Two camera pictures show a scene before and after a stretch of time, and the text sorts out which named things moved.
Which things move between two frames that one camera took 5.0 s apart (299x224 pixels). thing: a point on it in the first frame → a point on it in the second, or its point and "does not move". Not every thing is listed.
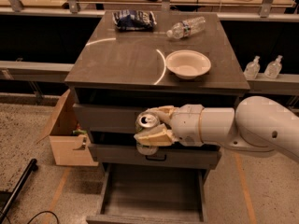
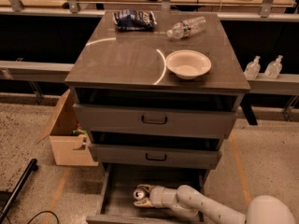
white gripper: (187, 124) → (158, 194)
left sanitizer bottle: (252, 68) does not move
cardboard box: (68, 149) does not move
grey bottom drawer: (150, 196) does not move
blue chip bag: (133, 20) does not move
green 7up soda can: (144, 121) → (139, 194)
